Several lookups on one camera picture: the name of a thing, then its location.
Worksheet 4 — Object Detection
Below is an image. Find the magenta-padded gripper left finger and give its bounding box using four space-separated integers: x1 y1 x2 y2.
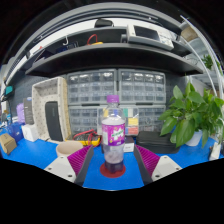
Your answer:
44 144 95 187

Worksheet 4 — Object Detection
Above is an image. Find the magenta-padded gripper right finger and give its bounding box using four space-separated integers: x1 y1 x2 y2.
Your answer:
133 144 183 186

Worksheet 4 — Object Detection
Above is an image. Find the purple-capped clear drink bottle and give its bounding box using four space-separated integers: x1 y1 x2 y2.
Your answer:
100 94 127 174

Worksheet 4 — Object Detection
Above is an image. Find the beige patterned cup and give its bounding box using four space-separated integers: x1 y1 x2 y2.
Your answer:
55 140 84 158

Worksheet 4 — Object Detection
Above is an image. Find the black zip pouch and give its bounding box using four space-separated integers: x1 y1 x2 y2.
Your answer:
135 130 181 154

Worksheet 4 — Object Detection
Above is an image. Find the yellow multimeter with red leads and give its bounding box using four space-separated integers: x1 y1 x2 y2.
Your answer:
73 129 102 148

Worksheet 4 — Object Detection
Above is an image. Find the black box with white label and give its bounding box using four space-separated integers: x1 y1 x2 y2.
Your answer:
123 135 136 153

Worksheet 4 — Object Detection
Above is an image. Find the flat round red coaster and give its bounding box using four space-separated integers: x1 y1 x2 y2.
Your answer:
99 162 127 179

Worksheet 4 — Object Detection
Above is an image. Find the black oblong speaker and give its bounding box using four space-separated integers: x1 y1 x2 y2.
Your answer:
44 100 64 142

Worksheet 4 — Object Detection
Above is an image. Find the white cardboard box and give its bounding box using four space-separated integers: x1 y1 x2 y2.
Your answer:
21 123 40 143

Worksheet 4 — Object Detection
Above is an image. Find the green plant in white pot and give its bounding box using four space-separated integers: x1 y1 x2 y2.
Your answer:
158 81 224 148

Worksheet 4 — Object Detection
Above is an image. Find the clear box with coloured parts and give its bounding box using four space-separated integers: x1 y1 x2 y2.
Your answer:
98 106 140 136

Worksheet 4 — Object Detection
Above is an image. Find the blue box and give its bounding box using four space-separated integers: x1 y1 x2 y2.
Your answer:
6 122 24 143

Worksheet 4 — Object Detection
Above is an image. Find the brown cardboard box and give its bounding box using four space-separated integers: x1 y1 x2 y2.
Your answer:
0 133 18 155

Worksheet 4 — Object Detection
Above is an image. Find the beige perforated plastic basket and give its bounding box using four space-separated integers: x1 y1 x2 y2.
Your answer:
31 76 72 143

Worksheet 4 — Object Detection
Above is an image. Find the dark grey flat box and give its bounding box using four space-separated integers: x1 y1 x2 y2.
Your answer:
23 97 35 126

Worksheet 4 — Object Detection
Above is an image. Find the pale purple container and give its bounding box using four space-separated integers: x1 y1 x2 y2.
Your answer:
15 102 26 124

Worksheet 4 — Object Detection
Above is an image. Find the white metal shelf unit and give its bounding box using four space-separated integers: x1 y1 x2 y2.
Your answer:
179 14 224 101

